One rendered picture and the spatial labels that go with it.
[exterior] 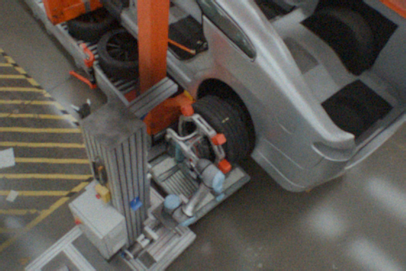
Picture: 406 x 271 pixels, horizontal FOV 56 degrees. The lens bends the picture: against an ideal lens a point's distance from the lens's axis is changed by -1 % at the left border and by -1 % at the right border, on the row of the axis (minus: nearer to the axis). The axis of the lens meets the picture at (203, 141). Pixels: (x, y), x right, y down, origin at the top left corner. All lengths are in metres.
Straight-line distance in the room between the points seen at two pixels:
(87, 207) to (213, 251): 1.61
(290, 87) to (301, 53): 1.36
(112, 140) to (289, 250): 2.57
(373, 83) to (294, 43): 0.94
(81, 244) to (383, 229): 3.11
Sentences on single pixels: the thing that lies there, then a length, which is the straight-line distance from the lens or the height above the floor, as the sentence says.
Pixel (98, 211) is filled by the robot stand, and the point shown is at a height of 1.23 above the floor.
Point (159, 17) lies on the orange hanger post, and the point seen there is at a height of 1.94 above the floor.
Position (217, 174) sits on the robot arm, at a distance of 2.65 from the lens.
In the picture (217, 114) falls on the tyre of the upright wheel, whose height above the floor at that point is 1.18.
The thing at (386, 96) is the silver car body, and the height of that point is 0.90.
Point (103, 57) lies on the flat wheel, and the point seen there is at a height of 0.50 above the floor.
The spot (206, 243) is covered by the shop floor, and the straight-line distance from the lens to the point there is 3.91.
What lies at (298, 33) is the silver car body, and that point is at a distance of 4.35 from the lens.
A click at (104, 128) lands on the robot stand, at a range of 2.03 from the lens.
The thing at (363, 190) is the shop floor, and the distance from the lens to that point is 4.72.
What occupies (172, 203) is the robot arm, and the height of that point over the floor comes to 1.05.
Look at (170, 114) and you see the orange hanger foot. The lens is 3.76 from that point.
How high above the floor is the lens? 3.69
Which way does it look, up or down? 56 degrees down
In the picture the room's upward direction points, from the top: 12 degrees clockwise
